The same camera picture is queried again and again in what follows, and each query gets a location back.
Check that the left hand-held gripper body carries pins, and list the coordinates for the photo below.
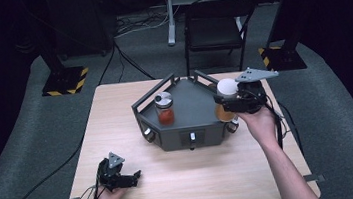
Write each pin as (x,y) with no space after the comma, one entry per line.
(112,170)

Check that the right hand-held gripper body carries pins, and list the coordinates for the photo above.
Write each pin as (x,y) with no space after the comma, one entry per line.
(251,96)

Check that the white-lidded jar with orange contents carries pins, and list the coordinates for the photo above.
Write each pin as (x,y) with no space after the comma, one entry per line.
(227,88)

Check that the black hexagonal tray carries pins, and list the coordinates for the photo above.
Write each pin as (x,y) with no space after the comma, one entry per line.
(192,111)

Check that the person's right hand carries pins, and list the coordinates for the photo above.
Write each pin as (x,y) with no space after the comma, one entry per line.
(261,125)

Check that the black stand with striped base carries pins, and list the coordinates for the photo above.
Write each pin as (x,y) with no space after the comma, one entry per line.
(65,80)
(282,59)

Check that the glass jar with red contents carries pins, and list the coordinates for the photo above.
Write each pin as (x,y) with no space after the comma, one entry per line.
(165,112)

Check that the black folding chair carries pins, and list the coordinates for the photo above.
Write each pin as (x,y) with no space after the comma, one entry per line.
(216,27)

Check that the white metal stand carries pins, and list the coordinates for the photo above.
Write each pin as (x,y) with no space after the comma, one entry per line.
(171,13)

